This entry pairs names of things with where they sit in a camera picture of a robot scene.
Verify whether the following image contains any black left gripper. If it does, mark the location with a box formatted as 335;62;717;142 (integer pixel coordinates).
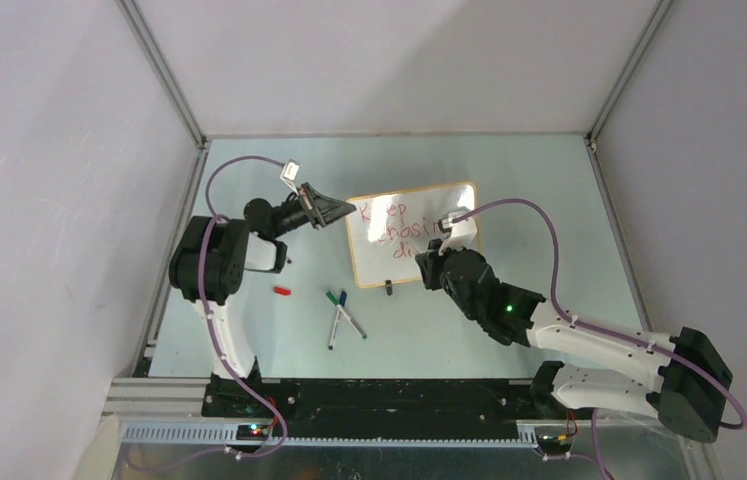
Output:
270;182;354;239

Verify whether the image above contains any whiteboard with orange frame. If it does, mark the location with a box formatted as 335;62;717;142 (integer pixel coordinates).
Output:
345;181;477;288

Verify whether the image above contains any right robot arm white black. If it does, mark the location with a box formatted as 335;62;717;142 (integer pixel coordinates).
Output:
415;240;733;443

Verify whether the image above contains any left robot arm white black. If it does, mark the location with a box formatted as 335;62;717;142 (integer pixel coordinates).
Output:
168;183;357;417

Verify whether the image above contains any green marker pen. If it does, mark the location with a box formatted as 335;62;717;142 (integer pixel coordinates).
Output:
341;294;368;340

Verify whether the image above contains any blue marker pen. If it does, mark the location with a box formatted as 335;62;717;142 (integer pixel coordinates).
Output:
326;290;347;350

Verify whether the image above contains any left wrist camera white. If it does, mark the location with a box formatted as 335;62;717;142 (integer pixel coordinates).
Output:
280;160;300;192

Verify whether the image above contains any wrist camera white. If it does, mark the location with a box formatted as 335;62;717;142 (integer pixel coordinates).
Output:
280;160;300;192
438;208;478;255

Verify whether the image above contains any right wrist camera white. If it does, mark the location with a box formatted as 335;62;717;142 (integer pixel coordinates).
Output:
438;208;478;255

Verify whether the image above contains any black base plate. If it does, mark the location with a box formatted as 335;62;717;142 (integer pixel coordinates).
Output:
201;376;567;440

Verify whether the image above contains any grey cable duct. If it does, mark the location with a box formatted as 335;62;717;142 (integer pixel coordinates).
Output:
121;421;538;448

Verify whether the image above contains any aluminium frame rail front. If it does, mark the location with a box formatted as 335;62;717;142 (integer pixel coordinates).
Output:
102;377;704;427

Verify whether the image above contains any left aluminium corner post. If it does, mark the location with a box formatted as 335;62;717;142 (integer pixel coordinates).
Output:
115;0;207;149

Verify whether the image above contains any aluminium corner post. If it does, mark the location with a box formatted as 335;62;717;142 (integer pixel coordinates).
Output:
115;0;207;149
586;0;676;147

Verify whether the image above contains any right aluminium corner post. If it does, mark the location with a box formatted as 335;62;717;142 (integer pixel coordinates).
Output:
586;0;676;147

